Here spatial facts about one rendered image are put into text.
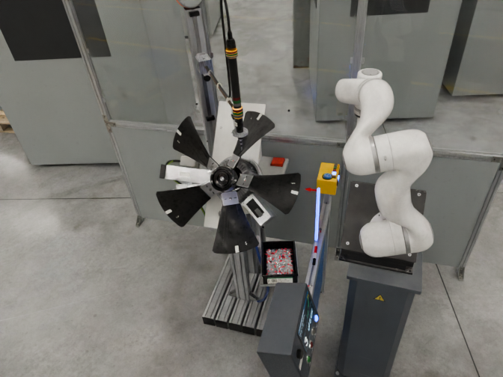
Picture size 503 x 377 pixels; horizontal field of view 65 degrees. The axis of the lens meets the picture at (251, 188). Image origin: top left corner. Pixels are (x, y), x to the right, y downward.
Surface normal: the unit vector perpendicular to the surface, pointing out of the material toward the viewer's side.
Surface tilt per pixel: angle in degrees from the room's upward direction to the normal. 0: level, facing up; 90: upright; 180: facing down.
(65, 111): 90
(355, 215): 48
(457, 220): 90
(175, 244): 0
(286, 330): 15
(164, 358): 0
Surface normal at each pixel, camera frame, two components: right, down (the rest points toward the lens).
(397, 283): -0.07, -0.77
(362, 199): -0.29, -0.06
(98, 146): -0.07, 0.63
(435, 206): -0.28, 0.62
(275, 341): -0.32, -0.78
